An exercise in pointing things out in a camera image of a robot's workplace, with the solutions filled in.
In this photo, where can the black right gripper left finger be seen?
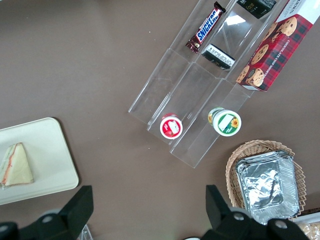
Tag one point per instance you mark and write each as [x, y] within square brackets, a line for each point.
[75, 210]

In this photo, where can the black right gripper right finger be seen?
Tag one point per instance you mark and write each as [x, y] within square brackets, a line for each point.
[217, 215]

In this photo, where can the light tan wicker basket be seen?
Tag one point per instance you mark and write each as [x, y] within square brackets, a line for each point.
[232, 175]

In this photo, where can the aluminium foil tray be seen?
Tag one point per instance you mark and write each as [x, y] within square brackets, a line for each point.
[265, 190]
[260, 156]

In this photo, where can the cream rectangular plastic tray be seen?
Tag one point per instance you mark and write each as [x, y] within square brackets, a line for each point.
[50, 155]

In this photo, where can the triangular white bread sandwich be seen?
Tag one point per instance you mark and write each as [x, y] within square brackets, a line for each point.
[18, 167]

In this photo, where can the green lid sunflower cup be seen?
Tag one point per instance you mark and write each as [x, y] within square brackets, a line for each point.
[228, 122]

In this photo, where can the beige textured food package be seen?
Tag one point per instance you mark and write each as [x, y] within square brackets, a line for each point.
[311, 228]

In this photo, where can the red lid yogurt cup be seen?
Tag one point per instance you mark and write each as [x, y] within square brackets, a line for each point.
[171, 126]

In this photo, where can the clear acrylic snack rack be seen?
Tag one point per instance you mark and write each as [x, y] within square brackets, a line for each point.
[187, 85]

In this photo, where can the small black chocolate packet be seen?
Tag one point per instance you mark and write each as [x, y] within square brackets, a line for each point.
[218, 57]

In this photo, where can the red tartan cookie box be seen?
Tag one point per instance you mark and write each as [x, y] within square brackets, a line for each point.
[277, 55]

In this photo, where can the brown Snickers bar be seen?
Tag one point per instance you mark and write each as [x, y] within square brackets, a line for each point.
[206, 28]

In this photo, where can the black chocolate box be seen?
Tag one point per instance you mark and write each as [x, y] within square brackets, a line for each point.
[256, 7]

